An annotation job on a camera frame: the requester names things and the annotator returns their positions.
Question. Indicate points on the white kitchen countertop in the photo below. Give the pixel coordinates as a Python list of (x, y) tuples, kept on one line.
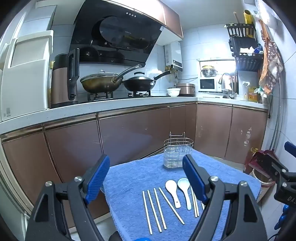
[(92, 106)]

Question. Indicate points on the black wok with lid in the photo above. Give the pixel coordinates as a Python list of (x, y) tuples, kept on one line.
[(137, 83)]

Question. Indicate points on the hanging patterned cloth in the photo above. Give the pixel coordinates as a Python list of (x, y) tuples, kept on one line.
[(270, 60)]

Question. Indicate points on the white microwave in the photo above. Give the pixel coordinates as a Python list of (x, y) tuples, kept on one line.
[(208, 84)]

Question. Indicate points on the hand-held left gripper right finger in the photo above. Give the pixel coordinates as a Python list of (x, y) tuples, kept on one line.
[(194, 180)]

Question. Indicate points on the metal wall pipe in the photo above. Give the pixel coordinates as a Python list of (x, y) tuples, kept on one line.
[(278, 104)]

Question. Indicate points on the white ceramic spoon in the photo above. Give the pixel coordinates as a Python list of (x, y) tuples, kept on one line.
[(171, 185), (183, 184)]

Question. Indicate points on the black gas stove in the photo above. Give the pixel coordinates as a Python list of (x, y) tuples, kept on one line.
[(122, 96)]

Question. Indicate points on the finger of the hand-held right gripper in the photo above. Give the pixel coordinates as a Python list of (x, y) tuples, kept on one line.
[(290, 148), (270, 163)]

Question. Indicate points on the brown thermos kettle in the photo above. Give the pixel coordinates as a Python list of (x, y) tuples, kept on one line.
[(61, 78)]

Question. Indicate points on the blue towel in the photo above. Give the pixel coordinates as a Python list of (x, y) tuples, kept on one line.
[(129, 180)]

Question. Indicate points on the brown upper cabinet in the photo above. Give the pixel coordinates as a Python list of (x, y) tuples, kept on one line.
[(171, 20)]

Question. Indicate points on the white dispenser bottle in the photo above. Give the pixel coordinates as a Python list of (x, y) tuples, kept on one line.
[(245, 91)]

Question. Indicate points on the brass wok with glass lid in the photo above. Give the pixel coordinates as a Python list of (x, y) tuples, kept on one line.
[(99, 83)]

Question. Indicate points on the brown lower cabinets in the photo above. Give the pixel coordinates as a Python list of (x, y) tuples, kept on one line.
[(129, 132)]

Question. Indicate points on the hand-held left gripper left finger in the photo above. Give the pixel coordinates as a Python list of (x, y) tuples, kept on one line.
[(98, 178)]

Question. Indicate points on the red dustpan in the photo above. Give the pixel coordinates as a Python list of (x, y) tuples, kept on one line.
[(254, 163)]

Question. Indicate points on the white bowl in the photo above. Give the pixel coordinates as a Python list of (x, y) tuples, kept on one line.
[(173, 92)]

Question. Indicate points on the person's right hand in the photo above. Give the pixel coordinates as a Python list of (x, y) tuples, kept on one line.
[(283, 216)]

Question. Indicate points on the yellow box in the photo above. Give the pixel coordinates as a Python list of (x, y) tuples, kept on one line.
[(253, 95)]

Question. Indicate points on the brown rice cooker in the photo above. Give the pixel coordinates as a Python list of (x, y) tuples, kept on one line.
[(187, 89)]

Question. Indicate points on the round bin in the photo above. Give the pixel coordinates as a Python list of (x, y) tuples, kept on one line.
[(263, 185)]

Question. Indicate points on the metal pot with yellow lid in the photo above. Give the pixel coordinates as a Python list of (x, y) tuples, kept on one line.
[(208, 71)]

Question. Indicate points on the black range hood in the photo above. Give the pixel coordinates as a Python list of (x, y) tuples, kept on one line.
[(111, 30)]

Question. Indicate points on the metal kitchen faucet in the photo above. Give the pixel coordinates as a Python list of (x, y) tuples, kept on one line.
[(229, 76)]

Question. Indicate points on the black wall dish rack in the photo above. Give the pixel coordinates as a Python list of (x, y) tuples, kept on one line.
[(248, 61)]

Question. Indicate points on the white plastic container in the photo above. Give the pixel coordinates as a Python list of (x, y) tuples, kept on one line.
[(25, 76)]

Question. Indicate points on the white water heater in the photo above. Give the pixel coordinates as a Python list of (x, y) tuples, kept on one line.
[(173, 55)]

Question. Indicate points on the yellow roll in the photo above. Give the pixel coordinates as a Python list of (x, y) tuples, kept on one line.
[(248, 16)]

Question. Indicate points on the wooden chopstick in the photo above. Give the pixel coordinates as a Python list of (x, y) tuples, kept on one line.
[(197, 208), (154, 210), (194, 206), (171, 205), (160, 208), (147, 212)]

